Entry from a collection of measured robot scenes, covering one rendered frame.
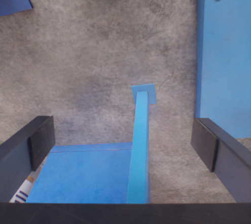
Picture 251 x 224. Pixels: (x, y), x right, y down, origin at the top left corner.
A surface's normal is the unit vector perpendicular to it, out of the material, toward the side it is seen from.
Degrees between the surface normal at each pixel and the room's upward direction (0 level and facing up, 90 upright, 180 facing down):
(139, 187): 90
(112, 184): 90
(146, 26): 0
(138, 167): 90
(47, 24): 0
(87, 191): 90
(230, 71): 0
